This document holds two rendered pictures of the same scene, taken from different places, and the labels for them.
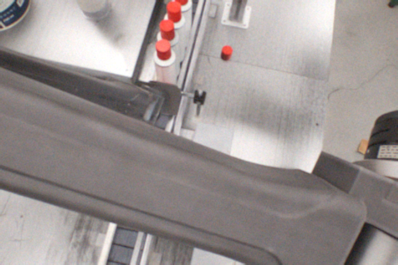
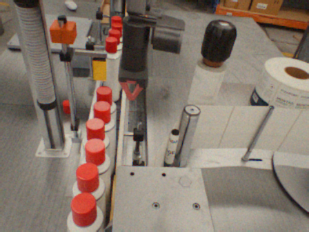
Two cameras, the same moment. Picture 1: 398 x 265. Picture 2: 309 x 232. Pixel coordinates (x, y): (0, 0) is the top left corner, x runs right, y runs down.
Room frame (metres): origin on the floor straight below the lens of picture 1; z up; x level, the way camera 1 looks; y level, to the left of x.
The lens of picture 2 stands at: (1.21, 0.04, 1.41)
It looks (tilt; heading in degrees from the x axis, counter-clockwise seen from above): 41 degrees down; 165
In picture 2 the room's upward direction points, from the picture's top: 9 degrees clockwise
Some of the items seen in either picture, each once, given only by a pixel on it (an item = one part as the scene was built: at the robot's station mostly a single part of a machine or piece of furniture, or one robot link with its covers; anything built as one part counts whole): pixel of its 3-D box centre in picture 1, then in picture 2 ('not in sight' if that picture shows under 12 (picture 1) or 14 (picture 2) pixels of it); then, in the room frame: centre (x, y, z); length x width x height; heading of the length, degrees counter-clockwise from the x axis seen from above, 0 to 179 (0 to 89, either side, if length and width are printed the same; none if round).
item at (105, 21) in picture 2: not in sight; (123, 12); (-0.35, 0.17, 0.85); 0.30 x 0.26 x 0.04; 174
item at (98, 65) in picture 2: not in sight; (99, 69); (0.69, 0.04, 1.09); 0.03 x 0.01 x 0.06; 84
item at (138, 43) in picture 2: not in sight; (138, 32); (0.69, 0.12, 1.18); 0.07 x 0.06 x 0.07; 72
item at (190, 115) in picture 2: not in sight; (184, 139); (0.80, 0.23, 0.97); 0.05 x 0.05 x 0.19
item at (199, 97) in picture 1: (191, 102); (96, 57); (0.31, 0.02, 0.91); 0.07 x 0.03 x 0.16; 84
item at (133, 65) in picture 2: not in sight; (134, 58); (0.69, 0.11, 1.12); 0.10 x 0.07 x 0.07; 173
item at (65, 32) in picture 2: not in sight; (84, 89); (0.70, 0.00, 1.05); 0.10 x 0.04 x 0.33; 84
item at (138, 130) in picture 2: not in sight; (138, 137); (0.71, 0.14, 0.89); 0.03 x 0.03 x 0.12; 84
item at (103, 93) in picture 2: not in sight; (105, 126); (0.76, 0.05, 0.98); 0.05 x 0.05 x 0.20
